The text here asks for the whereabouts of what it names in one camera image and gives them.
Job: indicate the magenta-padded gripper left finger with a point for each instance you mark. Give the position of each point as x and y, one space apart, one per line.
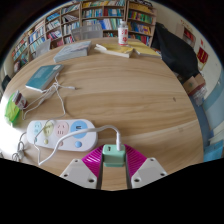
80 173

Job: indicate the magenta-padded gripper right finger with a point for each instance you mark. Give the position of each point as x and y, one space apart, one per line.
148 171

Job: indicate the mint green charger block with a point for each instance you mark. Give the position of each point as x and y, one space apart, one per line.
114 155

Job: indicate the white pastel-socket power strip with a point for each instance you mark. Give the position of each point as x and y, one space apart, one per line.
63 133

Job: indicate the green plastic bag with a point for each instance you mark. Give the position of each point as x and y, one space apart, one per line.
11 110

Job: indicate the small red-labelled jar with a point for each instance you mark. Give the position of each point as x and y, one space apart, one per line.
20 99

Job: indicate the cardboard box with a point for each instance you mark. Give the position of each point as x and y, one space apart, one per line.
195 85

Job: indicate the teal book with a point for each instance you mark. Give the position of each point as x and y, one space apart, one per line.
43 76

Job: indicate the dark office chair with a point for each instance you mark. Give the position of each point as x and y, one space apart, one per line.
5 81

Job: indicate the black cloth cover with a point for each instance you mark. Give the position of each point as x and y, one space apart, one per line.
176 51

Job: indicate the thin yellow book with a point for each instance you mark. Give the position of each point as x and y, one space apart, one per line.
145 48

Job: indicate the grey book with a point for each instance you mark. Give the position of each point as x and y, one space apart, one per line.
73 50

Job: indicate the thick yellow book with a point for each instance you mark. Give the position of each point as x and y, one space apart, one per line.
115 49

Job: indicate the narrow grey mesh chair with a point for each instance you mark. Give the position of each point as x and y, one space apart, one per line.
42 47

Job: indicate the white bottle with red label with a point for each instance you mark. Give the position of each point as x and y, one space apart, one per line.
123 33

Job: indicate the wide grey mesh chair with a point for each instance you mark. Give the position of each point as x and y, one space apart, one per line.
87 32

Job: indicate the wooden bookshelf unit with books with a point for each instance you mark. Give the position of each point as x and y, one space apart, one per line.
100 20

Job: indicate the red wall hanging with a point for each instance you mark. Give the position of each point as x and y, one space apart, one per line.
202 55

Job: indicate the small wooden wall shelf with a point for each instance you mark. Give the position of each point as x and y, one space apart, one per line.
186 33

